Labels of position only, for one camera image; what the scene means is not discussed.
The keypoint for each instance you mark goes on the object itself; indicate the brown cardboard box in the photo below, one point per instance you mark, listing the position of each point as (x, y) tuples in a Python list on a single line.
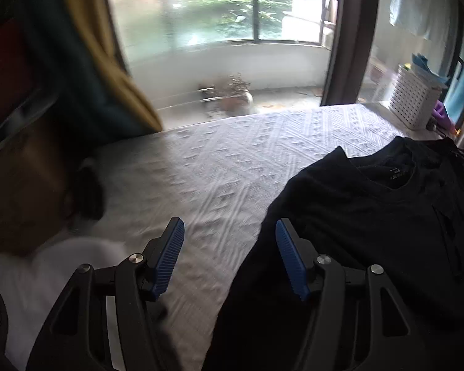
[(23, 181)]

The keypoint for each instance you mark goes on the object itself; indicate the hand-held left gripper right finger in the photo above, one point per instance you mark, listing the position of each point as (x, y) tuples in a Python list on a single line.
[(290, 259)]

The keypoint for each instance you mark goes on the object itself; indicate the dark balcony railing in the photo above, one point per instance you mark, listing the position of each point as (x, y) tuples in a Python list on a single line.
[(255, 7)]

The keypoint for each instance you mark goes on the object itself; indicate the white perforated basket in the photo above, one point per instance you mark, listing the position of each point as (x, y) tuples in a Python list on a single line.
[(410, 96)]

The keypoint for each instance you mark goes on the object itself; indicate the dark sliding door frame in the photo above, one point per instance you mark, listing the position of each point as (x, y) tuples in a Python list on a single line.
[(348, 38)]

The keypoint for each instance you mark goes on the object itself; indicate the blue cloth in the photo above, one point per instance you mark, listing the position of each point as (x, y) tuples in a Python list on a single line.
[(425, 67)]

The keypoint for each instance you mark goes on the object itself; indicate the hanging pale clothes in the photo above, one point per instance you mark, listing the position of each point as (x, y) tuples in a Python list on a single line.
[(417, 7)]

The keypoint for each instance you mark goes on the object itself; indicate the potted plant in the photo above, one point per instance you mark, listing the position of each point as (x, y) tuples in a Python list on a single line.
[(234, 96)]

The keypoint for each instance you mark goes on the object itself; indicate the white textured bedspread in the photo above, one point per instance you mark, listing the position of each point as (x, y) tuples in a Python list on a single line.
[(216, 170)]

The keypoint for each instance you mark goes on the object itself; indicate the tablet with red screen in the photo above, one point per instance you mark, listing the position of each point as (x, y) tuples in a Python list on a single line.
[(4, 58)]

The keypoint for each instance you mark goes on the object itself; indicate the black t-shirt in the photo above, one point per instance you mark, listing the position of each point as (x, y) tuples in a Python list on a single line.
[(371, 220)]

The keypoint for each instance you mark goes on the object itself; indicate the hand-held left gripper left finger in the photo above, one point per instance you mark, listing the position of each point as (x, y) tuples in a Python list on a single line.
[(170, 259)]

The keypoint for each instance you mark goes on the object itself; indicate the white pillow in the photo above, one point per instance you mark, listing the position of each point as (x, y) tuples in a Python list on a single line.
[(42, 278)]

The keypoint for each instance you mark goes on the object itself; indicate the purple object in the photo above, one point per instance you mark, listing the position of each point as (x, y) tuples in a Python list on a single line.
[(440, 114)]

